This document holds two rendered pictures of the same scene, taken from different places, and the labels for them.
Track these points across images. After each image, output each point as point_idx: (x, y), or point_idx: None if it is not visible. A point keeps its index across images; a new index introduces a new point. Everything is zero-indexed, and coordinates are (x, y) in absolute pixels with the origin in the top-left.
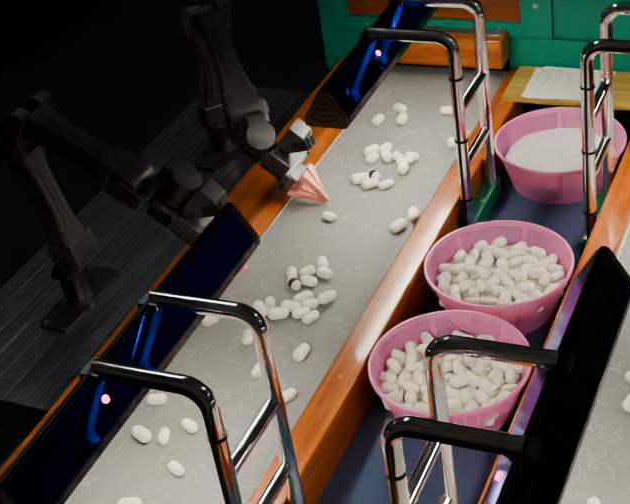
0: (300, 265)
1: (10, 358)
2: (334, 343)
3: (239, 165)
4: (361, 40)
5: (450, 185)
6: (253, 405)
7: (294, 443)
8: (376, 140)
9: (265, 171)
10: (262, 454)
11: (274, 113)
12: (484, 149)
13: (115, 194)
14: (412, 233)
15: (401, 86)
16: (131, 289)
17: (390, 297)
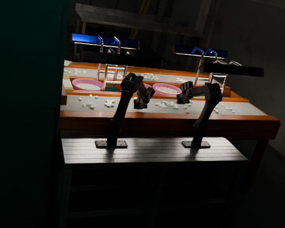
0: (159, 107)
1: (222, 147)
2: (173, 101)
3: (117, 138)
4: (139, 56)
5: (117, 93)
6: (196, 105)
7: (199, 97)
8: (101, 107)
9: (135, 115)
10: (202, 102)
11: (81, 140)
12: (105, 87)
13: None
14: None
15: (67, 108)
16: (183, 138)
17: (159, 94)
